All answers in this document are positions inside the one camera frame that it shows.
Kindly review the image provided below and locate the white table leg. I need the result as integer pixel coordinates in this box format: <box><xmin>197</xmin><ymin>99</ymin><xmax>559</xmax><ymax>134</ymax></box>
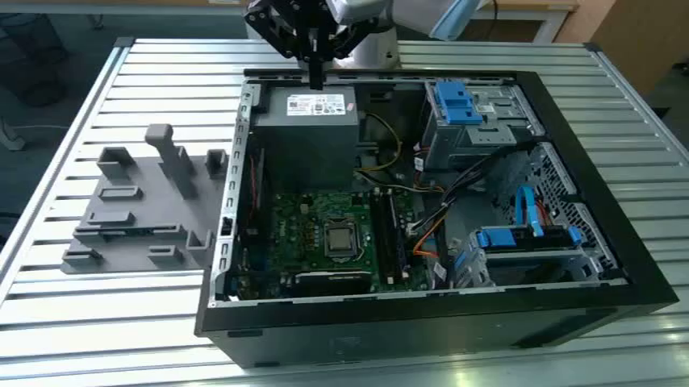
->
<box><xmin>0</xmin><ymin>115</ymin><xmax>28</xmax><ymax>152</ymax></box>

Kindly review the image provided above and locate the metal optical drive cage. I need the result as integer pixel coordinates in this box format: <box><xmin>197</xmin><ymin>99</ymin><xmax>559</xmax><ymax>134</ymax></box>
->
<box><xmin>422</xmin><ymin>80</ymin><xmax>545</xmax><ymax>173</ymax></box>

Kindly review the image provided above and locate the red black twisted wire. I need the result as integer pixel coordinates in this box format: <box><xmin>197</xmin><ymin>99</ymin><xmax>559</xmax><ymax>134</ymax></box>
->
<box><xmin>239</xmin><ymin>147</ymin><xmax>270</xmax><ymax>237</ymax></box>

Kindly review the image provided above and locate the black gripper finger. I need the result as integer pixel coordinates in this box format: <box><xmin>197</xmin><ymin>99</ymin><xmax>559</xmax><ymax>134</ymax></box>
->
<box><xmin>317</xmin><ymin>18</ymin><xmax>378</xmax><ymax>90</ymax></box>
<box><xmin>242</xmin><ymin>0</ymin><xmax>320</xmax><ymax>90</ymax></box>

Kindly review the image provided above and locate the wooden cabinet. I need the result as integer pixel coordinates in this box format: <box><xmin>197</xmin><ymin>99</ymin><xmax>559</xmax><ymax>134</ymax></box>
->
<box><xmin>557</xmin><ymin>0</ymin><xmax>689</xmax><ymax>112</ymax></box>

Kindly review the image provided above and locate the grey parts rack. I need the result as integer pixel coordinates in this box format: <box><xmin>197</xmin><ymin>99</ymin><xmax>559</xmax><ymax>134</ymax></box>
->
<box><xmin>59</xmin><ymin>123</ymin><xmax>231</xmax><ymax>275</ymax></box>

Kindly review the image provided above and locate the metal disk bay cage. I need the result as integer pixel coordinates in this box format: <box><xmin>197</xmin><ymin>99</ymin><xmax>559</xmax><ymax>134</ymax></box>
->
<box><xmin>446</xmin><ymin>225</ymin><xmax>629</xmax><ymax>289</ymax></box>

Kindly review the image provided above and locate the grey power supply unit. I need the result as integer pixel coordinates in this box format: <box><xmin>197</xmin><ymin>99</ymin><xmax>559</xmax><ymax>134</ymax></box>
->
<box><xmin>253</xmin><ymin>85</ymin><xmax>361</xmax><ymax>193</ymax></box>

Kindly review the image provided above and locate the green motherboard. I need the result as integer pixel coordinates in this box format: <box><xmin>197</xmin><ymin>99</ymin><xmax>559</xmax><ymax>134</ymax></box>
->
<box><xmin>269</xmin><ymin>189</ymin><xmax>432</xmax><ymax>293</ymax></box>

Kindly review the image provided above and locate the black chair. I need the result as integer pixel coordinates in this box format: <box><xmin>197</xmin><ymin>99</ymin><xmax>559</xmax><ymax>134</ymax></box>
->
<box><xmin>0</xmin><ymin>11</ymin><xmax>71</xmax><ymax>108</ymax></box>

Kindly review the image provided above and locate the black RAM slot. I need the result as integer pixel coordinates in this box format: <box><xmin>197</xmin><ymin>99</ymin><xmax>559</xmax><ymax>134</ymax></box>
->
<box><xmin>372</xmin><ymin>189</ymin><xmax>390</xmax><ymax>283</ymax></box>

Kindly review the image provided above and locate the hard disk in blue carrier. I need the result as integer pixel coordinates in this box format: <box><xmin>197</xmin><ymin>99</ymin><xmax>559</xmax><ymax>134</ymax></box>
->
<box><xmin>476</xmin><ymin>226</ymin><xmax>583</xmax><ymax>249</ymax></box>

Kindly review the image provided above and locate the black cable bundle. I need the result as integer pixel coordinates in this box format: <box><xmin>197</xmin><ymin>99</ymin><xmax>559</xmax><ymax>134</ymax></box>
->
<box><xmin>414</xmin><ymin>140</ymin><xmax>540</xmax><ymax>243</ymax></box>

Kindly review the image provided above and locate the silver CPU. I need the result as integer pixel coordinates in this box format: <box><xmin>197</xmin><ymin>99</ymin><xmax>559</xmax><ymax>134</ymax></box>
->
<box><xmin>325</xmin><ymin>227</ymin><xmax>354</xmax><ymax>251</ymax></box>

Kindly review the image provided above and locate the yellow power wire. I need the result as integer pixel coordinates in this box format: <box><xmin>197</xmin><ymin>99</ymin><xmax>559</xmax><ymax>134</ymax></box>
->
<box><xmin>354</xmin><ymin>112</ymin><xmax>404</xmax><ymax>173</ymax></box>

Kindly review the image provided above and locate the black graphics card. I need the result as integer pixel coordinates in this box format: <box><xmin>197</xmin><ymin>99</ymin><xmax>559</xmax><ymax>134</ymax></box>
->
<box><xmin>293</xmin><ymin>270</ymin><xmax>373</xmax><ymax>298</ymax></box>

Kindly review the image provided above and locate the black PC case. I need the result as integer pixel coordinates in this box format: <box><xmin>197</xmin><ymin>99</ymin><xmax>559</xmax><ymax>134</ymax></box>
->
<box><xmin>193</xmin><ymin>68</ymin><xmax>681</xmax><ymax>368</ymax></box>

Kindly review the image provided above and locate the blue plastic drive latch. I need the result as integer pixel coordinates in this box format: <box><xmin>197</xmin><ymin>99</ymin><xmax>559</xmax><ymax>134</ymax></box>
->
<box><xmin>437</xmin><ymin>81</ymin><xmax>482</xmax><ymax>125</ymax></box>

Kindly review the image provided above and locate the orange power wire bundle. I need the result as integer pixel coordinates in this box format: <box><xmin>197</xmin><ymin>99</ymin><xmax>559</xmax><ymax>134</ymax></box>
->
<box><xmin>413</xmin><ymin>230</ymin><xmax>448</xmax><ymax>259</ymax></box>

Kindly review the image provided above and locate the blue flat data wire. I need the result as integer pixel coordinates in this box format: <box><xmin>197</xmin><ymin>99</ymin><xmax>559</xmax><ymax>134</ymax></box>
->
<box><xmin>514</xmin><ymin>185</ymin><xmax>545</xmax><ymax>237</ymax></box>

